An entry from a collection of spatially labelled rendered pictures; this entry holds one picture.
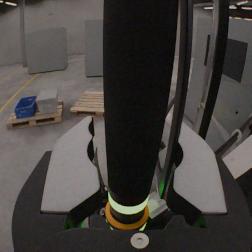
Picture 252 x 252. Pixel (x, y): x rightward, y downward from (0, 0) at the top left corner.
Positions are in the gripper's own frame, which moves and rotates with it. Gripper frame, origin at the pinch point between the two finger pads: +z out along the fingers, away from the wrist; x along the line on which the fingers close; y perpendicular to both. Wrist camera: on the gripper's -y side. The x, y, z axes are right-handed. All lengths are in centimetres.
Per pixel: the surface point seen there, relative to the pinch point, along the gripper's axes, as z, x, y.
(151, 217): -2.6, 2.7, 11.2
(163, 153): 36, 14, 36
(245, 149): 20.3, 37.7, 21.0
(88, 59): 531, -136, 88
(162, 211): -1.8, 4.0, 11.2
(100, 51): 539, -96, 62
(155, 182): 21.7, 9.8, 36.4
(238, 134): 13.3, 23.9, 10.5
